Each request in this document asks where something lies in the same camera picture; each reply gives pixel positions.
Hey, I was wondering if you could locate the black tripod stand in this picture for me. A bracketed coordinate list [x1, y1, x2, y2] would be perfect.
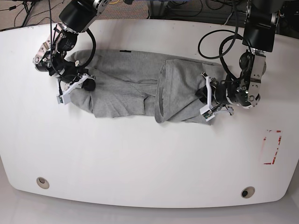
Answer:
[13, 0, 41, 28]

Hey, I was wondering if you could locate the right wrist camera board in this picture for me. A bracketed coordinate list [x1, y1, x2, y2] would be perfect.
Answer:
[57, 96, 64, 104]

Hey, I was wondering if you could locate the red tape rectangle marking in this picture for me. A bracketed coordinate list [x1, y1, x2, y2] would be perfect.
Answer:
[260, 130, 282, 165]

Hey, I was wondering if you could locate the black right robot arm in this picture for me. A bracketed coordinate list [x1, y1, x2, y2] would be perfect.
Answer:
[33, 0, 110, 105]

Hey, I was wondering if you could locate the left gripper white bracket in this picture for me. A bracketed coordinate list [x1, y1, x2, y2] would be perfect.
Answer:
[195, 72, 234, 117]

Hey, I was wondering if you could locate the grey t-shirt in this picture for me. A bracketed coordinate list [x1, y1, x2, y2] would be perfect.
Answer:
[71, 49, 225, 123]

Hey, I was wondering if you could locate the table cable grommet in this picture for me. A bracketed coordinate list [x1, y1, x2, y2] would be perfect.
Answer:
[36, 177, 50, 189]
[241, 186, 255, 199]

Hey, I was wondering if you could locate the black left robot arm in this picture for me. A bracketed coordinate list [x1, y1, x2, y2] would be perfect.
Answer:
[196, 0, 284, 121]

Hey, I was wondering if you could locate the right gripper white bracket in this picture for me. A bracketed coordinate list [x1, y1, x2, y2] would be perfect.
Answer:
[57, 74, 96, 105]

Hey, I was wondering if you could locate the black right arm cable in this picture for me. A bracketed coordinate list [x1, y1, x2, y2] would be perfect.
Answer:
[48, 0, 97, 75]

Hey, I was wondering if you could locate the left table cable grommet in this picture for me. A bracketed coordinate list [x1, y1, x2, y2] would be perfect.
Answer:
[36, 177, 50, 189]

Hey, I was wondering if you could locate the right table cable grommet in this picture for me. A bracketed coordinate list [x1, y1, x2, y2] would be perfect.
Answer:
[241, 186, 255, 199]

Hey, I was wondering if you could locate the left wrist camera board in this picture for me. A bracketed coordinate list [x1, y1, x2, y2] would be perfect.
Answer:
[203, 111, 215, 122]

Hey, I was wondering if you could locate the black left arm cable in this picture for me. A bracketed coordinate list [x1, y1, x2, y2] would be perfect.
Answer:
[198, 0, 246, 84]

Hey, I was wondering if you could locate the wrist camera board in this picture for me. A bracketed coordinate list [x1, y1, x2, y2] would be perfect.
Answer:
[57, 96, 64, 104]
[203, 111, 215, 122]

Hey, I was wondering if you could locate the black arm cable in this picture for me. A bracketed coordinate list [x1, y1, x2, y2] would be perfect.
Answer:
[198, 0, 246, 84]
[48, 0, 97, 75]

